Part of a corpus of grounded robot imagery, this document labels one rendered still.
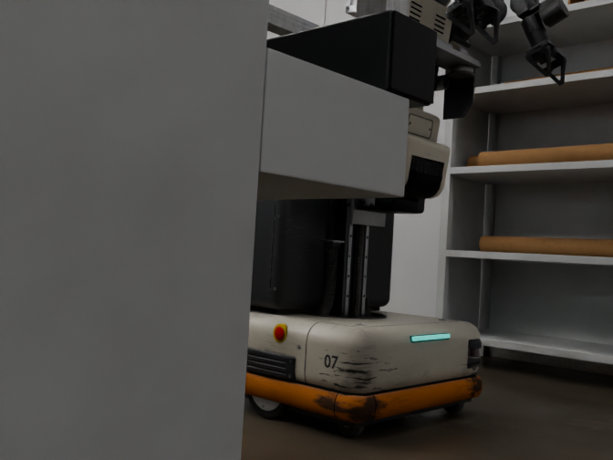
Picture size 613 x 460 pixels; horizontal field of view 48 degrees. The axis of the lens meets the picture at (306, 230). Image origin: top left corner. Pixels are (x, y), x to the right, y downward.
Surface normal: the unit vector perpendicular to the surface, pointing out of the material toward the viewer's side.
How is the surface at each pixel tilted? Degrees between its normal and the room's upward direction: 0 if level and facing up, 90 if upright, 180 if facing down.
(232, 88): 90
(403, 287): 90
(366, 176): 90
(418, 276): 90
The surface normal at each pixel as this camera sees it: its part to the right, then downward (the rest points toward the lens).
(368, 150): 0.73, 0.02
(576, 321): -0.67, -0.07
